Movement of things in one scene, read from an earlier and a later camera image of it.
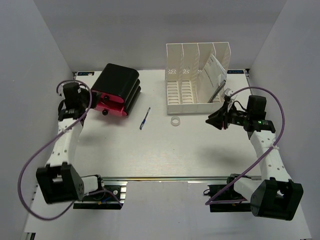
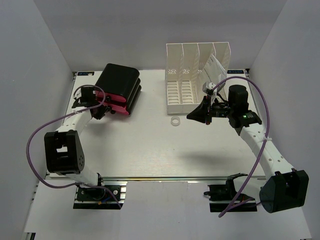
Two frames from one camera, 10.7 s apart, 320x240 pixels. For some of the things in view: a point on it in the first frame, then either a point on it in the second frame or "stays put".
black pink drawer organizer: (118, 88) stays put
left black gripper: (94, 98) to (103, 110)
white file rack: (184, 62) stays put
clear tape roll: (175, 121) stays put
